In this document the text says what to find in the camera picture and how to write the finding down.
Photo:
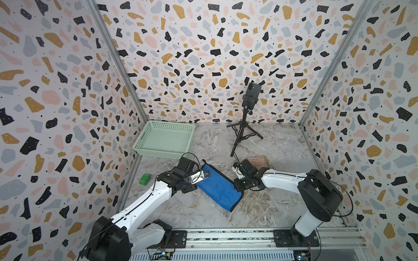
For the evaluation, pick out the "green toy block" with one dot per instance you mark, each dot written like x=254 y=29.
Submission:
x=145 y=179

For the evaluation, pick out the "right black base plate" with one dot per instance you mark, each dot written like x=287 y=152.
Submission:
x=289 y=238

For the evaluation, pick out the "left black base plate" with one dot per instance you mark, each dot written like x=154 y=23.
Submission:
x=173 y=239

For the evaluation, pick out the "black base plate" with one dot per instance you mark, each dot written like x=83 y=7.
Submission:
x=173 y=239
x=289 y=238

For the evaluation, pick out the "white perforated cable duct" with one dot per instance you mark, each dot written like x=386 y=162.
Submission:
x=258 y=255

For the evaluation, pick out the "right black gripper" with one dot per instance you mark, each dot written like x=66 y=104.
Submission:
x=238 y=188

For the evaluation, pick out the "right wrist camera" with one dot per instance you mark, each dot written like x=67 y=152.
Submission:
x=237 y=171

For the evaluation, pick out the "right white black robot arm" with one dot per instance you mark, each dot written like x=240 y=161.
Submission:
x=320 y=196

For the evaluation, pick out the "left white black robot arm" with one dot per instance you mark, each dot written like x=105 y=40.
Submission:
x=119 y=237

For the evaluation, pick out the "grey blue microfibre cloth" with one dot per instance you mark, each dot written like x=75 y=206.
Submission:
x=220 y=188

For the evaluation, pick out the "mint green plastic basket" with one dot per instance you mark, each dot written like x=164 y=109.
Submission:
x=164 y=139

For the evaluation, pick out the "black phone tripod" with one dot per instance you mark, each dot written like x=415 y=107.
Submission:
x=243 y=131

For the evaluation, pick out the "black smartphone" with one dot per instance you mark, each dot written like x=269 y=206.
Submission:
x=251 y=96

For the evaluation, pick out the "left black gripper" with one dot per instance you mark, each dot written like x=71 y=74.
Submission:
x=190 y=188

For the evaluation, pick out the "striped orange dishcloth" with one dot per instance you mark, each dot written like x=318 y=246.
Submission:
x=259 y=162

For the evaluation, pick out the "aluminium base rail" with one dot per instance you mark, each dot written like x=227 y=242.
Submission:
x=251 y=239

